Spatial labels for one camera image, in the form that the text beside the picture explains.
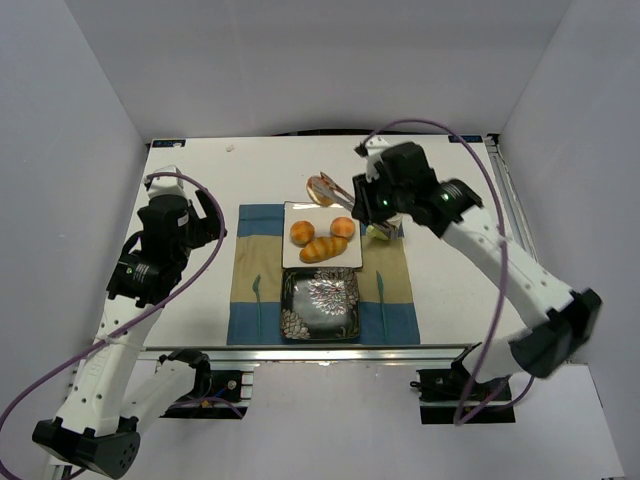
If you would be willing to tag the white square plate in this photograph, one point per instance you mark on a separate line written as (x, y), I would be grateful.
(321, 218)

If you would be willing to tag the long striped bread loaf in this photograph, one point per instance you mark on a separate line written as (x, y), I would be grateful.
(323, 248)

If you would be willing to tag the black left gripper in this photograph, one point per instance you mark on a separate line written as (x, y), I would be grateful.
(204, 228)

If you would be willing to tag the blue and beige placemat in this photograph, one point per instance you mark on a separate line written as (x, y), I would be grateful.
(258, 251)

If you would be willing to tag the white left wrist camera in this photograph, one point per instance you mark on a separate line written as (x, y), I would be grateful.
(163, 185)

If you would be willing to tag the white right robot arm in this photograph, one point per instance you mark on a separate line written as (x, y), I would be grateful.
(559, 320)

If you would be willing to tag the metal serving tongs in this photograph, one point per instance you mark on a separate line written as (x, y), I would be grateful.
(341, 196)

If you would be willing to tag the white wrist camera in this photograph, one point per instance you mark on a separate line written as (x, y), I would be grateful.
(163, 185)
(371, 151)

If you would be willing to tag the green plastic knife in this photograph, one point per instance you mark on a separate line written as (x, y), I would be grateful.
(380, 286)

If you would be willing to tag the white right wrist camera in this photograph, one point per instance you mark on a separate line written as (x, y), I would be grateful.
(371, 151)

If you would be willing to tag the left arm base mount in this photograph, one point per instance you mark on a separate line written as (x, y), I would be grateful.
(216, 395)

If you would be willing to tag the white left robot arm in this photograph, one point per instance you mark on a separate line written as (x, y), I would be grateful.
(99, 427)

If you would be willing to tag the round bread roll left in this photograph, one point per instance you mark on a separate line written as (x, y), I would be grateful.
(302, 232)

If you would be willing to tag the green plastic fork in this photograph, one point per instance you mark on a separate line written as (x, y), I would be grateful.
(256, 291)

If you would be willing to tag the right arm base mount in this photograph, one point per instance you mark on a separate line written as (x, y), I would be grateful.
(440, 390)

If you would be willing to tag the round bread roll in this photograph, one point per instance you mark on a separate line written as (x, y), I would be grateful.
(319, 191)
(343, 227)
(302, 232)

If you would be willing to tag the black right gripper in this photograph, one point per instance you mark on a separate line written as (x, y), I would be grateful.
(364, 198)

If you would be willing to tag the pale yellow mug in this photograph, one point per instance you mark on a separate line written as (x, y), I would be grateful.
(390, 229)

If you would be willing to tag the round bread roll top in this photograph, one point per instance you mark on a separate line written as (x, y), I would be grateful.
(319, 191)

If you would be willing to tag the black floral square plate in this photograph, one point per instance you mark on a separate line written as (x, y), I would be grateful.
(319, 305)

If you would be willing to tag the round bread roll right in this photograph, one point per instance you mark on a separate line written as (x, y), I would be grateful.
(343, 227)

